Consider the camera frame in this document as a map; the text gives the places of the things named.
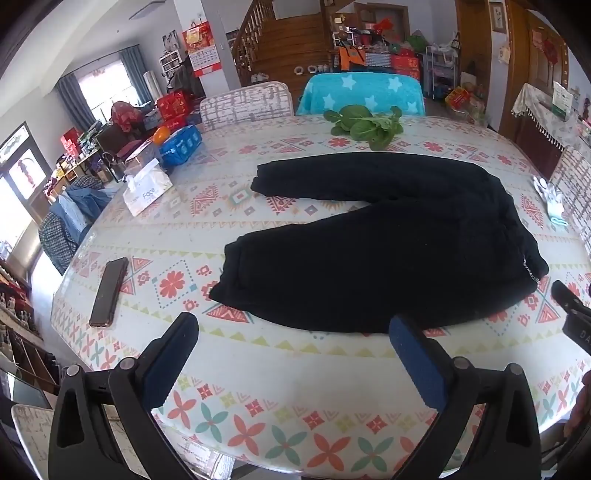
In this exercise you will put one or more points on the red gift box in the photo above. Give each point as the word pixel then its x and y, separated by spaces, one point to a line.
pixel 174 105

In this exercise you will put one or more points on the black smartphone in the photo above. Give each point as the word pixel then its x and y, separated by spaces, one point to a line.
pixel 108 293

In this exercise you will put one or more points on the patterned tablecloth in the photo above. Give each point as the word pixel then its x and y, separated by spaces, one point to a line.
pixel 286 397

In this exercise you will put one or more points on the blue bottle pack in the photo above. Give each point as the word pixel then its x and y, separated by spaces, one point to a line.
pixel 182 143

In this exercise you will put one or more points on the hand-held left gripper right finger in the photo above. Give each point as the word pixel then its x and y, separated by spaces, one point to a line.
pixel 415 364

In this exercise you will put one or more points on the red wall calendar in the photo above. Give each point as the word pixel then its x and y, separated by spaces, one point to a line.
pixel 201 46

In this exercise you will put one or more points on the white glove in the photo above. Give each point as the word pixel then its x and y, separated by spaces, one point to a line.
pixel 551 198

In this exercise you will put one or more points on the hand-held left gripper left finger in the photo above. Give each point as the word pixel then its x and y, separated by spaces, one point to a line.
pixel 159 369

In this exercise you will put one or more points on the chair with blue star blanket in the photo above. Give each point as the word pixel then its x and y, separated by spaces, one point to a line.
pixel 360 90

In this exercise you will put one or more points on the orange fruit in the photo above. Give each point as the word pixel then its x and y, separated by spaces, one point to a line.
pixel 161 135

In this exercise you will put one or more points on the wooden door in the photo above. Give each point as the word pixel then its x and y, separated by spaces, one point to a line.
pixel 547 50

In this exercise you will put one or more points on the plaid chair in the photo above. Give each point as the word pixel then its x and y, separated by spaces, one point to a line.
pixel 57 244

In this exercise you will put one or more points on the person's right forearm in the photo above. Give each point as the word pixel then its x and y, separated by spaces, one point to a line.
pixel 581 406

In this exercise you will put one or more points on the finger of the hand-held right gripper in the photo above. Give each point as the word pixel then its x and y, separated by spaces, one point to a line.
pixel 569 297

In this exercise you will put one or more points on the white tissue box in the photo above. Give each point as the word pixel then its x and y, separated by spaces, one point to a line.
pixel 147 191

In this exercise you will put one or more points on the white grey patterned chair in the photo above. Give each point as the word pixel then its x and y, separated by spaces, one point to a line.
pixel 249 104
pixel 575 194

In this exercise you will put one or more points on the black pants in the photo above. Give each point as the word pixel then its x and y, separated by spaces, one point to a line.
pixel 369 249

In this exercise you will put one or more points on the cabinet with lace cloth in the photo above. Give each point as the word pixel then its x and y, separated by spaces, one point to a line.
pixel 549 124

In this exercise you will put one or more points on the green leafy vegetable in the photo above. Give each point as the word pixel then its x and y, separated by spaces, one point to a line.
pixel 364 124

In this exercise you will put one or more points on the metal storage rack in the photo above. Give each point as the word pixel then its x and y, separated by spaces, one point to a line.
pixel 441 69

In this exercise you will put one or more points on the blue grey curtain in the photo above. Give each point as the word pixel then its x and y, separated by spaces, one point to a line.
pixel 136 74
pixel 74 101

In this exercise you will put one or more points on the wooden staircase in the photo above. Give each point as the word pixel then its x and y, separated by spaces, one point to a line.
pixel 286 41

